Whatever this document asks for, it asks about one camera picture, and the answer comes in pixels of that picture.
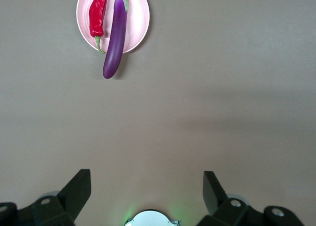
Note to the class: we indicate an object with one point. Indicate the red chili pepper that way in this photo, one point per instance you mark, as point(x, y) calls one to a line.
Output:
point(97, 15)

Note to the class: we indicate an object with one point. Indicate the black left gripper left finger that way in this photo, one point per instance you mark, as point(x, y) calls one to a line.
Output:
point(71, 196)

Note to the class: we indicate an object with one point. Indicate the long purple eggplant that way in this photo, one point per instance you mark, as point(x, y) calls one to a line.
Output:
point(116, 43)

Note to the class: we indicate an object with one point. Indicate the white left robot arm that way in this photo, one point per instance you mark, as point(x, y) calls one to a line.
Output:
point(153, 218)

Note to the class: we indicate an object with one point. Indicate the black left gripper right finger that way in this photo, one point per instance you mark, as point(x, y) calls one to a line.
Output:
point(217, 198)

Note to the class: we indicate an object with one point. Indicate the pink plate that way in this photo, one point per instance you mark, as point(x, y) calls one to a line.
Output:
point(138, 18)

